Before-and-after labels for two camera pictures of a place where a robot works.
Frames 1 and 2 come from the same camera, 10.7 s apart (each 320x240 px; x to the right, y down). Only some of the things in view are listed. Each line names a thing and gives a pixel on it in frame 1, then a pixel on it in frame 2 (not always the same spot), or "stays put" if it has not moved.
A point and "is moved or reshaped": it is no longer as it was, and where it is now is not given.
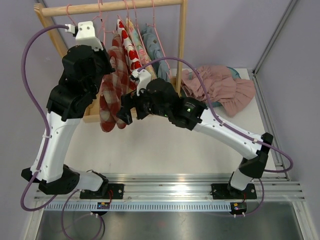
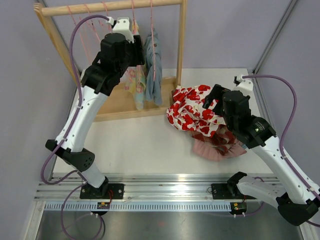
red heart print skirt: [133, 61] is moved or reshaped
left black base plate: [109, 191] stays put
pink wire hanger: [158, 38] -> [152, 41]
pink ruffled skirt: [232, 94] -> [208, 151]
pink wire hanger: [122, 22] -> [107, 14]
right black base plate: [220, 191] stays put
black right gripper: [130, 101] -> [217, 93]
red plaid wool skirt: [114, 88] -> [222, 142]
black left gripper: [104, 55] -> [137, 51]
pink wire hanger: [102, 24] is moved or reshaped
